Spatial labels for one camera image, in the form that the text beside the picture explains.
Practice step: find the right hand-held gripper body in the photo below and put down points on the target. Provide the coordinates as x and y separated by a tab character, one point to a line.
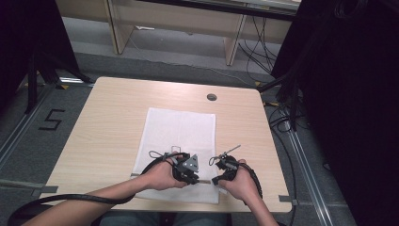
229	168

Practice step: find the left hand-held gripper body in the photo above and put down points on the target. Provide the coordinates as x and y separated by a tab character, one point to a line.
185	168

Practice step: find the white mesh cloth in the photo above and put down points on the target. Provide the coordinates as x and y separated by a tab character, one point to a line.
178	132

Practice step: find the person's right hand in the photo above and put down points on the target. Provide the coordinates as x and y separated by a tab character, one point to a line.
241	185

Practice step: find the person's left hand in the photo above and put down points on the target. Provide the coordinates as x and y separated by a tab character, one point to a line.
161	175

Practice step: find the thin grey metal rod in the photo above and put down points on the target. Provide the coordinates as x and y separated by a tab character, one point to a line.
232	149

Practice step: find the grey tape strip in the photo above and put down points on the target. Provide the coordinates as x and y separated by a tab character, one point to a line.
287	198
44	190

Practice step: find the black curtain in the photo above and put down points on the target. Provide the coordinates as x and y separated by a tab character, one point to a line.
19	37
351	109

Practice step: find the black metal stand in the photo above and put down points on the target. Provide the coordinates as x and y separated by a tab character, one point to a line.
31	81

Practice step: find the aluminium floor rail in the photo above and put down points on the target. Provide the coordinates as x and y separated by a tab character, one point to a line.
19	132
309	175

